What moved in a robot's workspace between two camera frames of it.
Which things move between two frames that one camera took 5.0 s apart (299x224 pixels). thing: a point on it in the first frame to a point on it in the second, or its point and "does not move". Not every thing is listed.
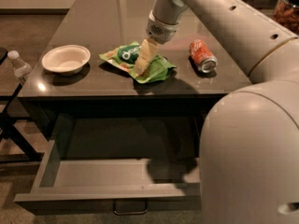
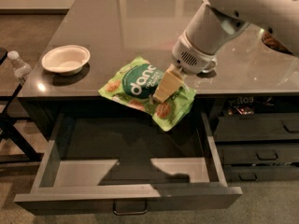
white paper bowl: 65,59 does not move
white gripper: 161,30 to 191,57
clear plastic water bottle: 21,68 does not move
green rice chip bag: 126,56 to 136,84
